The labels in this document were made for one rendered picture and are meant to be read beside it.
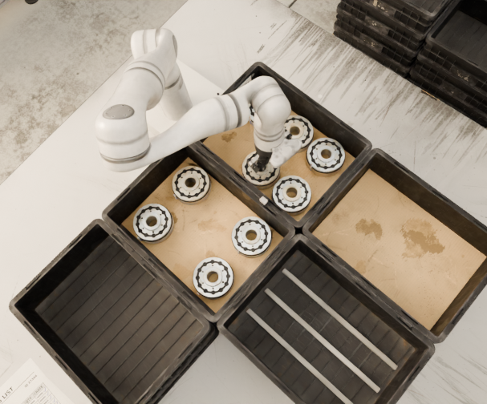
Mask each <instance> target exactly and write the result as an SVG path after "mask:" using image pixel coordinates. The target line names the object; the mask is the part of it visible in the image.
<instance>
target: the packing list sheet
mask: <svg viewBox="0 0 487 404"><path fill-rule="evenodd" d="M0 404H74V403H73V402H72V401H71V400H70V399H69V398H68V397H67V396H66V395H65V394H64V393H63V392H62V391H61V390H60V389H59V388H58V387H57V386H56V385H55V384H54V383H53V382H51V381H50V380H49V379H48V378H47V377H46V375H45V374H44V373H43V372H42V371H41V370H40V369H39V368H38V366H37V365H36V364H35V363H34V361H33V360H32V359H31V358H29V359H28V360H27V361H26V362H25V363H24V364H23V365H22V366H21V367H20V368H19V369H18V370H17V371H16V372H15V373H14V374H13V375H12V376H11V377H10V378H9V379H8V380H7V381H6V382H5V383H4V384H3V385H2V386H1V387H0Z"/></svg>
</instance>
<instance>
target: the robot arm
mask: <svg viewBox="0 0 487 404"><path fill-rule="evenodd" d="M131 50H132V54H133V57H134V59H135V60H133V61H132V62H131V63H129V65H128V66H127V67H126V69H125V70H124V73H123V75H122V77H121V79H120V82H119V84H118V86H117V88H116V89H115V91H114V93H113V95H112V97H111V98H110V99H109V100H108V101H107V102H106V104H105V105H104V106H103V108H102V109H101V110H100V112H99V114H98V115H97V116H96V118H95V137H96V140H97V144H98V148H99V154H100V158H101V160H102V163H103V165H104V167H105V168H107V169H109V170H110V171H113V172H130V171H134V170H136V169H139V168H142V167H145V166H147V165H149V164H151V163H154V162H156V161H157V160H160V159H162V158H164V157H165V156H168V155H171V154H173V153H174V152H177V151H179V150H181V149H182V148H184V147H187V146H189V145H190V144H192V143H195V142H197V141H198V140H201V139H204V138H206V137H209V136H211V135H216V134H218V133H222V132H224V131H229V130H232V129H234V128H238V127H242V126H244V125H246V124H247V122H248V121H249V118H250V110H249V107H248V104H251V106H252V107H253V109H254V110H255V114H254V146H255V149H256V153H255V157H254V158H253V159H248V160H247V161H246V162H247V164H248V165H249V166H250V167H251V168H252V169H253V170H254V171H255V172H256V173H258V172H263V171H265V165H267V164H268V163H269V160H270V165H271V166H272V167H273V168H279V167H281V166H282V165H283V164H284V163H285V162H286V161H287V160H289V159H290V158H291V157H292V156H294V155H295V154H296V153H297V152H299V151H300V149H301V148H302V141H301V140H300V139H291V138H292V135H291V134H290V133H289V132H288V131H287V130H286V129H285V128H284V123H285V122H286V120H287V119H288V117H289V116H290V113H291V107H290V102H289V101H288V99H287V97H286V96H285V95H284V93H283V92H282V89H281V88H280V86H279V85H278V83H277V82H276V81H275V80H274V79H273V78H271V77H269V76H260V77H257V78H256V79H254V80H252V81H250V82H249V83H247V84H246V85H245V86H243V87H240V88H239V89H237V90H236V91H234V92H232V93H229V94H226V95H221V96H218V97H214V98H211V99H207V100H204V101H202V102H200V103H198V104H197V105H195V106H194V107H193V105H192V101H191V99H190V97H189V93H188V90H187V88H186V86H185V81H184V80H183V77H182V74H181V71H180V68H179V66H178V64H177V62H176V60H177V51H178V45H177V39H176V37H175V35H174V33H173V32H172V31H171V30H169V29H165V28H158V29H150V30H138V31H135V32H134V33H133V34H132V38H131ZM157 104H158V106H159V108H160V110H161V111H163V112H164V115H165V116H166V117H167V118H168V119H171V120H174V121H177V122H176V123H174V124H173V125H172V126H171V127H170V128H169V129H167V130H166V131H164V132H162V133H160V134H159V135H155V136H153V137H150V138H149V136H148V125H147V119H146V111H149V110H151V109H153V108H154V107H155V106H156V105H157ZM260 162H261V163H260Z"/></svg>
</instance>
